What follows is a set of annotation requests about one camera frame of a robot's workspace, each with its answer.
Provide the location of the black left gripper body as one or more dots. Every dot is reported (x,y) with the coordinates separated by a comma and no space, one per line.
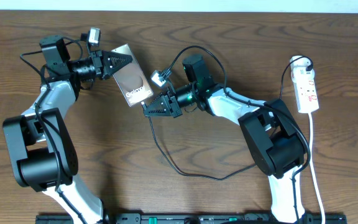
(86,69)

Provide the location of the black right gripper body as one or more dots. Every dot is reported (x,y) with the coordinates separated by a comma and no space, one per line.
(184,97)

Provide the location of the white power strip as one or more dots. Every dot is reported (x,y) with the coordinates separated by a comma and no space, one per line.
(305,90)

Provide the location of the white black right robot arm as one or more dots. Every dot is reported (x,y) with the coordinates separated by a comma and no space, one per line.
(277,145)

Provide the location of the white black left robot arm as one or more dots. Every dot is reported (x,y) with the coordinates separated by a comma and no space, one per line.
(40,148)

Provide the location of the white USB charger adapter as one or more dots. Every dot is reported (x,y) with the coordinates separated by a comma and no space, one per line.
(301,61)

